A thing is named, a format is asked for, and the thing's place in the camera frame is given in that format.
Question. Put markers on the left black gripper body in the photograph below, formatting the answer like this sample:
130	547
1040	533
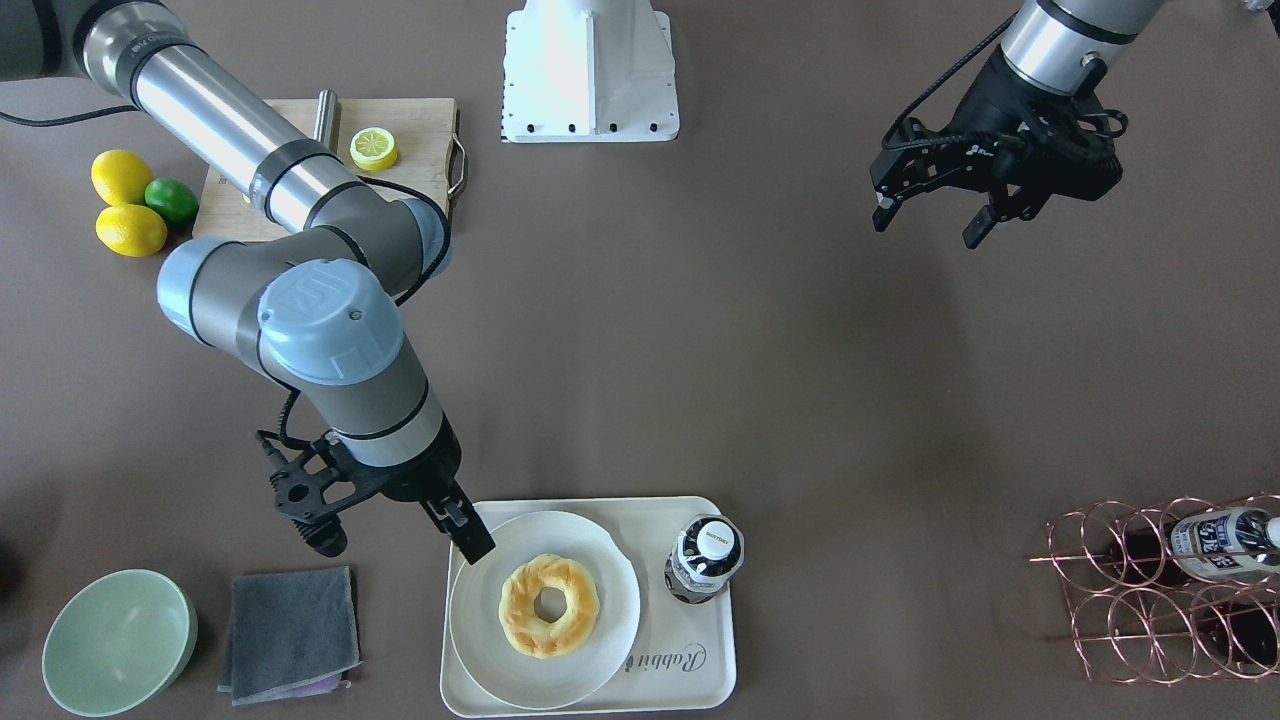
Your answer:
985	118

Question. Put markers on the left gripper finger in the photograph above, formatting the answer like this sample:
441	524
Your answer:
979	227
887	208

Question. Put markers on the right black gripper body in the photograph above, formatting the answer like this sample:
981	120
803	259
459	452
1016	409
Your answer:
424	482

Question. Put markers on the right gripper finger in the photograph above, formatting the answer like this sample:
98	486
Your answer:
454	514

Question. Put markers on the white round plate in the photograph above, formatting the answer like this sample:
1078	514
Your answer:
548	617

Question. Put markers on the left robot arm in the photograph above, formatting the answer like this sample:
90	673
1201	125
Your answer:
1047	42

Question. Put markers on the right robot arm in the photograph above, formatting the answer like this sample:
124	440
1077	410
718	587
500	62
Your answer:
316	310

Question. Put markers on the cream rabbit tray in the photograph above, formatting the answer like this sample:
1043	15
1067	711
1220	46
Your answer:
648	651

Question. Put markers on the dark drink bottle on tray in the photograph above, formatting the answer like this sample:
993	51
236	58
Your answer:
707	552

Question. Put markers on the grey folded cloth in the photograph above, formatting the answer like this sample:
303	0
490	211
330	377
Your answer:
291	634

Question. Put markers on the green bowl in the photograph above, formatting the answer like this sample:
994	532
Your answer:
118	642

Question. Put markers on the yellow lemon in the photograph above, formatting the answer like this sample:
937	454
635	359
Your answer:
131	230
120	177

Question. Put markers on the green lime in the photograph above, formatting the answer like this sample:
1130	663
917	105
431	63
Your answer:
173	200

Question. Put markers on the half lemon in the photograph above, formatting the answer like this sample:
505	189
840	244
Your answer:
374	149

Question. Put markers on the wooden cutting board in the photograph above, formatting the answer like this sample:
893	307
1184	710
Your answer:
423	128

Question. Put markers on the steel muddler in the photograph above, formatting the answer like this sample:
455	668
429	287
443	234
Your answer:
327	120

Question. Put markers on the dark drink bottle in rack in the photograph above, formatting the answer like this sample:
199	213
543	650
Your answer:
1231	545

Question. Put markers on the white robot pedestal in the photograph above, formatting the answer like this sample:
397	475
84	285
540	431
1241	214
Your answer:
589	72

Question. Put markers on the copper wire bottle rack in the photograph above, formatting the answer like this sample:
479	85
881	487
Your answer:
1124	633

